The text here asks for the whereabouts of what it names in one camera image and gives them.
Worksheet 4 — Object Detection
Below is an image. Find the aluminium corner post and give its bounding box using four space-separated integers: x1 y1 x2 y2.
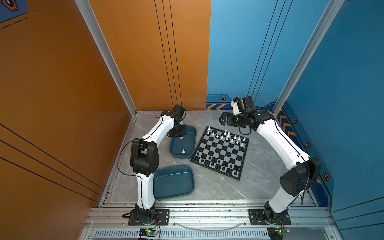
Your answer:
75 0 137 117
272 0 345 118

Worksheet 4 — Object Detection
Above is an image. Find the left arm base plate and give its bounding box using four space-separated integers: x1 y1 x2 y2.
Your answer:
128 208 170 226

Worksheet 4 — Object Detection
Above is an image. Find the aluminium corner post left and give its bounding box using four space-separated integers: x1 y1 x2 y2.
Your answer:
75 0 137 117

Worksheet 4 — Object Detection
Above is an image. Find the teal tray with black pieces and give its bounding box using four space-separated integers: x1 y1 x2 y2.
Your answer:
154 165 195 200

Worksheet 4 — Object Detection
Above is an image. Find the black and silver chessboard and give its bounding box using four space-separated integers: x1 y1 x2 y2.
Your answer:
190 126 250 181

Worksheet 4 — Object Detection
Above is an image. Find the aluminium corner post right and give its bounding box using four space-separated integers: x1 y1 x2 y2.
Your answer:
272 0 345 118

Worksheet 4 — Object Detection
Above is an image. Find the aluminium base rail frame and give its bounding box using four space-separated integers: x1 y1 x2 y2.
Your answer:
80 199 343 240

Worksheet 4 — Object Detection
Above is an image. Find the teal tray with white pieces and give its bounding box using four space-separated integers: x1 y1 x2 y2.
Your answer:
169 126 197 159

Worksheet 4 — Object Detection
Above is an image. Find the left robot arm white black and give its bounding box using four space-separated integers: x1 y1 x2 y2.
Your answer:
130 105 186 224

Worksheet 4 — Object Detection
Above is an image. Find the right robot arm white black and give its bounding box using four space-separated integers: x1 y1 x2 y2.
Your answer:
219 96 322 225

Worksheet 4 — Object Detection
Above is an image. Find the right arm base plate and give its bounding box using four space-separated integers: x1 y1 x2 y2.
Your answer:
248 209 292 226

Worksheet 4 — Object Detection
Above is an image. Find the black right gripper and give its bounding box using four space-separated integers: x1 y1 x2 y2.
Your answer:
218 112 247 128

